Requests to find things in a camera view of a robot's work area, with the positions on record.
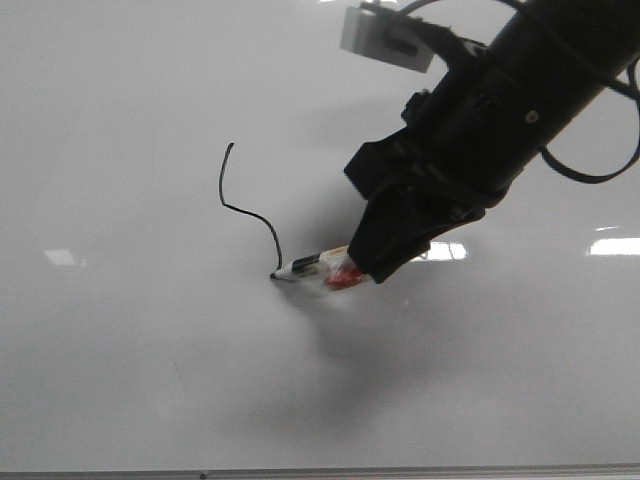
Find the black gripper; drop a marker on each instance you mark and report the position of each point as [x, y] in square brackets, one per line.
[468, 138]

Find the black whiteboard marker with tape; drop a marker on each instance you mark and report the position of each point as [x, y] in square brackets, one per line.
[334, 269]

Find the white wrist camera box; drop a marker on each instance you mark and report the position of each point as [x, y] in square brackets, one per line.
[369, 31]

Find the white whiteboard with metal frame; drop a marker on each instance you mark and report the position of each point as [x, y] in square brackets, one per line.
[151, 154]

